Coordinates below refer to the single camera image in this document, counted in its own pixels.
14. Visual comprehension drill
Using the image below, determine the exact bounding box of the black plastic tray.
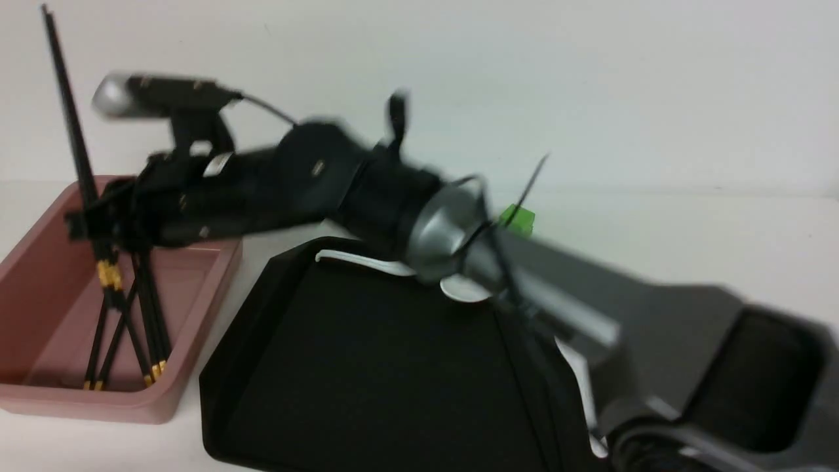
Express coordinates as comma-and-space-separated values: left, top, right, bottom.
199, 237, 610, 471

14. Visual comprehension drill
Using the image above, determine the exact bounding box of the white spoon top left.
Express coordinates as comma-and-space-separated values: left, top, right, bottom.
315, 250, 416, 276

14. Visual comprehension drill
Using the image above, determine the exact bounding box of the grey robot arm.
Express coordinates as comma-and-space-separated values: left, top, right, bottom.
66, 121, 837, 471

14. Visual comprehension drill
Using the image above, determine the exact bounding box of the white spoon top middle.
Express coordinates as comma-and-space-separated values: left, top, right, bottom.
439, 275, 492, 303

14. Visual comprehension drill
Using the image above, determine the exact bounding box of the black chopstick in bin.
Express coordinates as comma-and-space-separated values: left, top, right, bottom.
92, 281, 138, 391
132, 253, 161, 382
119, 299, 153, 388
139, 248, 172, 374
82, 294, 109, 389

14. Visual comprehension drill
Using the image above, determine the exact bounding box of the white spoon front right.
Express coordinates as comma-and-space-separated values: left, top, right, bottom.
555, 338, 608, 459

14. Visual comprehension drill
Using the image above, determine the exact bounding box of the white spoon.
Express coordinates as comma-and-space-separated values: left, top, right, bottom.
439, 275, 492, 303
555, 338, 608, 459
315, 250, 416, 276

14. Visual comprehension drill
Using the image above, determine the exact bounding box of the green cube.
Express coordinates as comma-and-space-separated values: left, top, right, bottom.
498, 205, 536, 238

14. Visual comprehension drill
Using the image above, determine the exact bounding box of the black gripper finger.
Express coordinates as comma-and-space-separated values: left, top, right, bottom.
64, 178, 158, 251

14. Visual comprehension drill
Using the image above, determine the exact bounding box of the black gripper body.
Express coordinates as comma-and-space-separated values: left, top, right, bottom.
134, 121, 368, 248

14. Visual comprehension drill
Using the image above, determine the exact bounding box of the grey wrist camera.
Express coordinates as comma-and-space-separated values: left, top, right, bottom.
92, 73, 243, 153

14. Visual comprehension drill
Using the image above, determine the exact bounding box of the pink plastic bin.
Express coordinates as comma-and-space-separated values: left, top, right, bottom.
1, 184, 243, 424

